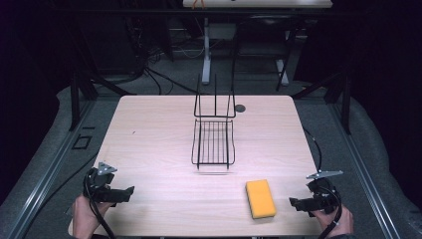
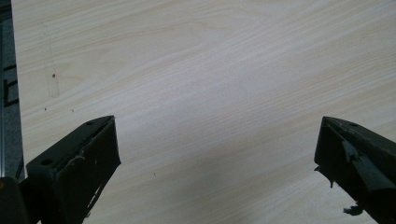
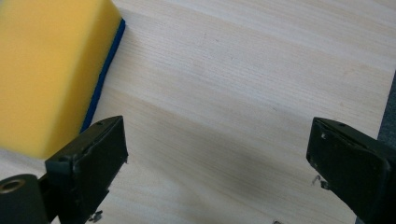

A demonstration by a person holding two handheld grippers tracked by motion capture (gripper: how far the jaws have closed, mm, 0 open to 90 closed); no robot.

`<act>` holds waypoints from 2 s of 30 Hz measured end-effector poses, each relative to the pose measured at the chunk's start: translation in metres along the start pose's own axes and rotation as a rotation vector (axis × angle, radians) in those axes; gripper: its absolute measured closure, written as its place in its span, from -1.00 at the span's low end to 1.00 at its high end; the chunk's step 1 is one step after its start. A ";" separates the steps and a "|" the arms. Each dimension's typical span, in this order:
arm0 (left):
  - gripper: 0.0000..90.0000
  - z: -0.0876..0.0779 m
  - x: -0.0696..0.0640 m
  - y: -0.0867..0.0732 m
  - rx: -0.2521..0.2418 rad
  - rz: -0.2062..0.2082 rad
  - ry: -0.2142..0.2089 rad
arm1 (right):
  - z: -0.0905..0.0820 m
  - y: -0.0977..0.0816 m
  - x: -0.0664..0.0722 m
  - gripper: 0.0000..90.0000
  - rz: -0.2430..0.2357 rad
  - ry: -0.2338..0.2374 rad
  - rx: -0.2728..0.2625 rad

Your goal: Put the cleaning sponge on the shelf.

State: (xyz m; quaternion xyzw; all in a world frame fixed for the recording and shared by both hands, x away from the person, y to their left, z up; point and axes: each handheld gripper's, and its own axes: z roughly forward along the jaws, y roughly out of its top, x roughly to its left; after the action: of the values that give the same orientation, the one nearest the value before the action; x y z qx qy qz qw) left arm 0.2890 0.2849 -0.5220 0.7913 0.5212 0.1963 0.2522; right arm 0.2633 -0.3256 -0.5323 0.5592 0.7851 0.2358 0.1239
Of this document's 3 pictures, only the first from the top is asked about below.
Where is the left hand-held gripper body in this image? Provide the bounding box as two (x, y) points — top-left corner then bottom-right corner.
(83, 161), (118, 204)

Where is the person's left hand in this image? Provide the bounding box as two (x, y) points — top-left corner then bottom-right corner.
(71, 193), (115, 239)

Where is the person's right hand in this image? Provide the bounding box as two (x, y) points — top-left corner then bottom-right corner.
(311, 204), (354, 239)

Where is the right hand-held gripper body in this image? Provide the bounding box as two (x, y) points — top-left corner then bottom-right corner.
(305, 169), (344, 215)

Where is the thin black cable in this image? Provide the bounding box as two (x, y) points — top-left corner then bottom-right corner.
(302, 126), (323, 172)

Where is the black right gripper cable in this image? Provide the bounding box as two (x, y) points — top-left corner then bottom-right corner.
(317, 185), (343, 239)

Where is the tangle of black floor cables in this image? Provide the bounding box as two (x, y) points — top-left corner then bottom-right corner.
(125, 13), (204, 97)

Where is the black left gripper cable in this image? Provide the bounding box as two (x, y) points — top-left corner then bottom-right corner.
(83, 168), (117, 239)

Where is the yellow sponge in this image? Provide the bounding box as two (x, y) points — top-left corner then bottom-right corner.
(245, 178), (278, 220)

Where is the black frame post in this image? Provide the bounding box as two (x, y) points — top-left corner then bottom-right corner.
(340, 73), (352, 135)
(68, 73), (82, 131)

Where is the aluminium floor rail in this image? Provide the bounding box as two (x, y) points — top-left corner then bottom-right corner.
(327, 103), (403, 239)
(0, 99), (98, 239)

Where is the black floor cable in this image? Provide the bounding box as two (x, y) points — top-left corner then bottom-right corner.
(19, 151), (100, 239)

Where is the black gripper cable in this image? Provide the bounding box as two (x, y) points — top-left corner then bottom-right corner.
(83, 168), (117, 239)
(317, 185), (343, 239)

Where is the black metal stand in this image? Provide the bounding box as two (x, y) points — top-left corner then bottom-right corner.
(229, 14), (301, 94)

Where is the black wire rack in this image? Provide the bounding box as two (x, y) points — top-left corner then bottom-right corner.
(190, 73), (238, 171)

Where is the white desk leg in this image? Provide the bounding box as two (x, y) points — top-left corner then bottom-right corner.
(201, 17), (213, 86)
(276, 59), (291, 85)

